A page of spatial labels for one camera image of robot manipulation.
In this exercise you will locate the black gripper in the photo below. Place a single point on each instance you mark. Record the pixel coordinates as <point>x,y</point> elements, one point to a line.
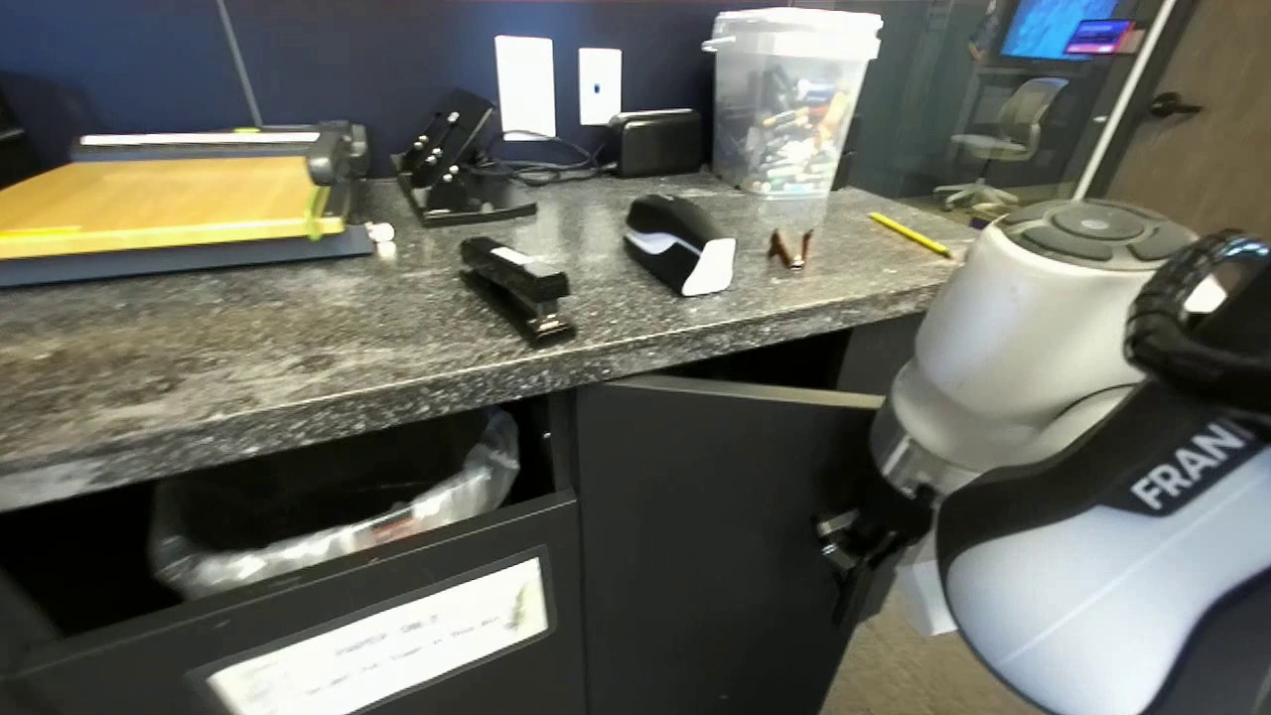
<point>865,548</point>

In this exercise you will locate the white wall switch plate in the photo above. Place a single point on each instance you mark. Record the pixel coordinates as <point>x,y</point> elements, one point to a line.
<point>600,83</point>

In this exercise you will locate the clear plastic storage container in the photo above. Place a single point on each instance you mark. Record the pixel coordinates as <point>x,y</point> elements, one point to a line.
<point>784,100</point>

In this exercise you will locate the office chair behind glass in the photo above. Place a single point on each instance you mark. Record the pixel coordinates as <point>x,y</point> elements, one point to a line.
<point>1010,140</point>

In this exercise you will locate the black cabinet door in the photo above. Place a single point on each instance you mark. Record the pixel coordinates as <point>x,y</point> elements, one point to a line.
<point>703,576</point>

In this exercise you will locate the black staple remover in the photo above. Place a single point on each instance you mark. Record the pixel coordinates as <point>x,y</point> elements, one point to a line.
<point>791,250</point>

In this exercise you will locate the computer monitor behind glass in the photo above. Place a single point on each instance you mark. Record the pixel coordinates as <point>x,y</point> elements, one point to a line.
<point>1065,29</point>

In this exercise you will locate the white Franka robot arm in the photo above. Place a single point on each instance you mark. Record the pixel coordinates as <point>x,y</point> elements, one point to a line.
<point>1074,467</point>

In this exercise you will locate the black white tape dispenser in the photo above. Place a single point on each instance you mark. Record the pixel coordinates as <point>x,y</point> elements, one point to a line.
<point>682,242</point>

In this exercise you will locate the white wall outlet plate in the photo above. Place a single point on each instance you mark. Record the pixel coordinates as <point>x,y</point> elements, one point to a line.
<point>527,83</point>

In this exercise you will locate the yellow pencil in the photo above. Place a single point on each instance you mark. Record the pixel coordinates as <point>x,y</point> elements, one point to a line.
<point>910,234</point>

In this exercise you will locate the white drawer label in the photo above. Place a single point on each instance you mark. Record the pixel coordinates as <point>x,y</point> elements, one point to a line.
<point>393,650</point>

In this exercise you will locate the yellow paper cutter board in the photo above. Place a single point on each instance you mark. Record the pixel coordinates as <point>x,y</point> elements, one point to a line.
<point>193,201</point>

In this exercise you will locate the black hole punch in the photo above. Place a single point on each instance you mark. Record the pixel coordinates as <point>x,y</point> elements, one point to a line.
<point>446,176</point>

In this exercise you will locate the black pull-out trash drawer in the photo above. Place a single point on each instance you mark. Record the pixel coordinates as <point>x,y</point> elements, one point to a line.
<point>88,629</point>

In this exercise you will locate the black box by wall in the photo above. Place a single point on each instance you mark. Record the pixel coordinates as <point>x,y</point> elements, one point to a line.
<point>661,140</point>

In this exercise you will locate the black long stapler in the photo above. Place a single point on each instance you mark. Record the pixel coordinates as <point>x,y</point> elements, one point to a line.
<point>516,291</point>

